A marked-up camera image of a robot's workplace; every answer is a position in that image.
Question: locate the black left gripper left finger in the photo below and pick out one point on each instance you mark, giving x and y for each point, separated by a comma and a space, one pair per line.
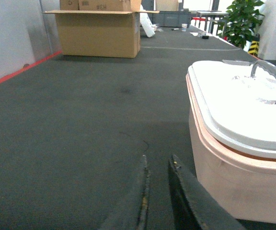
131, 212

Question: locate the potted green plant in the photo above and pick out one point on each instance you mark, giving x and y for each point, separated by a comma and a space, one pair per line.
240, 24

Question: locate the brown cardboard box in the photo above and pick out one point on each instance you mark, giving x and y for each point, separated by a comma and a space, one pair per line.
100, 28

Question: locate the white box lid with handle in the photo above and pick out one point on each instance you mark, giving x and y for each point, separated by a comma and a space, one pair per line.
238, 110

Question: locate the pink plastic storage box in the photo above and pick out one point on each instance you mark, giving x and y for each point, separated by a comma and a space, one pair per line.
243, 185

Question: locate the dark grey table mat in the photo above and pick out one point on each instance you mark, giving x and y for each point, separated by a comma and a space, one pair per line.
73, 128

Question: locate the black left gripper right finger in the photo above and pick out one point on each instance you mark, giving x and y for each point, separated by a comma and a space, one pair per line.
193, 207

